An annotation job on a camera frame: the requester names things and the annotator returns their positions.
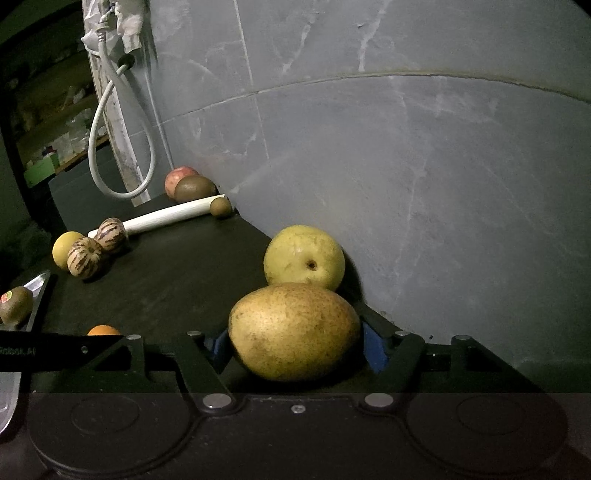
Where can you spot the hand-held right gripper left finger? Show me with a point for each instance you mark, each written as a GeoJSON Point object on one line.
{"type": "Point", "coordinates": [217, 348]}

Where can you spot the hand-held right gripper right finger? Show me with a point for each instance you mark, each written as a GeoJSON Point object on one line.
{"type": "Point", "coordinates": [375, 350]}

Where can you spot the orange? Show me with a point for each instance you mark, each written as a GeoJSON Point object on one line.
{"type": "Point", "coordinates": [104, 330]}

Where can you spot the large brown speckled pear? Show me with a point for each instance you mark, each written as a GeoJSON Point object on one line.
{"type": "Point", "coordinates": [293, 332]}

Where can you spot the striped pepino melon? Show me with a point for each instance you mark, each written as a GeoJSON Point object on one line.
{"type": "Point", "coordinates": [111, 234]}
{"type": "Point", "coordinates": [84, 259]}

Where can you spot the kiwi with red sticker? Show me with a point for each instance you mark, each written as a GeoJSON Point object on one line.
{"type": "Point", "coordinates": [14, 305]}

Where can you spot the metal tray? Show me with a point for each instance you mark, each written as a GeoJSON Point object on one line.
{"type": "Point", "coordinates": [9, 397]}

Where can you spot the black mat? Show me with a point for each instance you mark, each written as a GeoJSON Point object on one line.
{"type": "Point", "coordinates": [175, 277]}

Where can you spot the yellow lemon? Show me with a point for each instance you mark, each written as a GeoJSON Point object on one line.
{"type": "Point", "coordinates": [63, 249]}

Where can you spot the yellow round pear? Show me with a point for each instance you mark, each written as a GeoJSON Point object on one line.
{"type": "Point", "coordinates": [302, 256]}

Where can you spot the small brown round fruit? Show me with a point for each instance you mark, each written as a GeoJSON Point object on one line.
{"type": "Point", "coordinates": [220, 206]}

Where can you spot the white rod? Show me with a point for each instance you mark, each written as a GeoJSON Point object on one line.
{"type": "Point", "coordinates": [171, 213]}

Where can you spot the brown kiwi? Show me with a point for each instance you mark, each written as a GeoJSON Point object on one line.
{"type": "Point", "coordinates": [195, 188]}

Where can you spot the red apple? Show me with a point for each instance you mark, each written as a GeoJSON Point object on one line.
{"type": "Point", "coordinates": [178, 177]}

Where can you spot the green box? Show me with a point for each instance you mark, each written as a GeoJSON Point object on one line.
{"type": "Point", "coordinates": [41, 168]}

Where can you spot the white cloth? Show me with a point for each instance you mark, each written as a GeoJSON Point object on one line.
{"type": "Point", "coordinates": [131, 23]}

